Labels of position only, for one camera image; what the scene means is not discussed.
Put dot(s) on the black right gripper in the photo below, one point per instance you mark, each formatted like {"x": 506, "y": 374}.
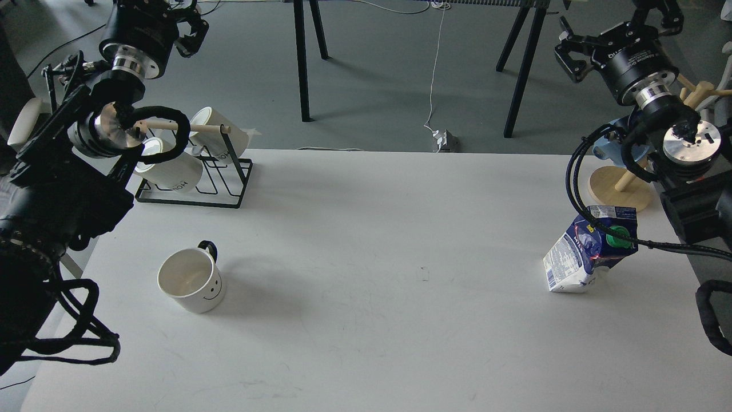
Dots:
{"x": 629, "y": 60}

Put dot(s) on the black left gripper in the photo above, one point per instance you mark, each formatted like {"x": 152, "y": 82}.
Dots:
{"x": 139, "y": 36}

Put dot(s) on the blue white milk carton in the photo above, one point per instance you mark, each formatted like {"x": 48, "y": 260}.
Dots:
{"x": 583, "y": 251}

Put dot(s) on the white smiley mug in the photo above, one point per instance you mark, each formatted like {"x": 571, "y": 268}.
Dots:
{"x": 192, "y": 278}

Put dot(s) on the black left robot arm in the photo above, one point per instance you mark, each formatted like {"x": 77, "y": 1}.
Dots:
{"x": 68, "y": 183}

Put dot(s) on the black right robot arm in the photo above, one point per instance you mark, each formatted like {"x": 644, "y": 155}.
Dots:
{"x": 697, "y": 210}

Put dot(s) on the blue cup on tree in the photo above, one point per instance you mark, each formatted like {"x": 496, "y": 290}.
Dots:
{"x": 608, "y": 147}

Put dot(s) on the black table legs right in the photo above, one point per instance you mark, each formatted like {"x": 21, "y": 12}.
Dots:
{"x": 540, "y": 11}

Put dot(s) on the black table legs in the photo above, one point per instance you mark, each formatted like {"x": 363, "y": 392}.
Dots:
{"x": 540, "y": 11}
{"x": 301, "y": 51}

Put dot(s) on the black table legs left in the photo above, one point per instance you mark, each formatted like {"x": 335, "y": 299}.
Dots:
{"x": 301, "y": 51}

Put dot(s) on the white mug rear on rack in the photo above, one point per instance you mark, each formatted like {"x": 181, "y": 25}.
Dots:
{"x": 213, "y": 142}

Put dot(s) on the white mug on rack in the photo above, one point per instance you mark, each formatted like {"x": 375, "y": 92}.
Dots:
{"x": 181, "y": 174}
{"x": 213, "y": 142}

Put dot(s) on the white mug front on rack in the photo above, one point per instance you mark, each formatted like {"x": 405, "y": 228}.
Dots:
{"x": 181, "y": 174}

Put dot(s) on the wooden mug tree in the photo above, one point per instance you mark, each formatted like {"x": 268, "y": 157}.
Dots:
{"x": 623, "y": 183}

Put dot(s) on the grey power adapter on floor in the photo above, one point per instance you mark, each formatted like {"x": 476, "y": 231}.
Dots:
{"x": 444, "y": 141}

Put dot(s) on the black wire mug rack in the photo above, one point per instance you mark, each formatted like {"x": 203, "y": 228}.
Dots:
{"x": 221, "y": 185}

